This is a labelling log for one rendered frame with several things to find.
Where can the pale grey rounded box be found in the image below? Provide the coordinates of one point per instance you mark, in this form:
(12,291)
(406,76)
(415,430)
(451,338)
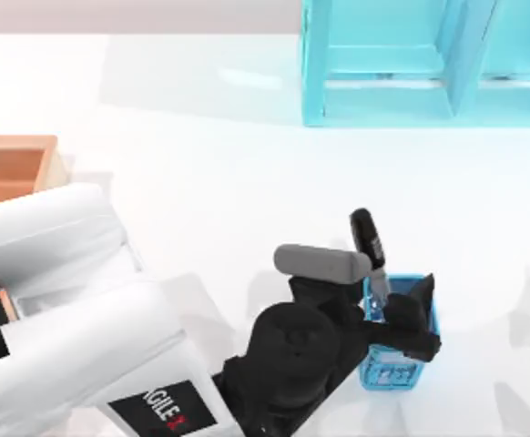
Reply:
(322,261)

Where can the blue pierced basket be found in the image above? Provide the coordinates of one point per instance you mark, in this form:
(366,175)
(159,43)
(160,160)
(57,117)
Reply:
(390,371)

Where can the light blue rack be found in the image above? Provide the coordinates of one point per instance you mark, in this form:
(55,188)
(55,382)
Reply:
(383,100)

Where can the shallow salmon box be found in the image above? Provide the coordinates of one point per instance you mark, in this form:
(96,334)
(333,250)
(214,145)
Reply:
(5,164)

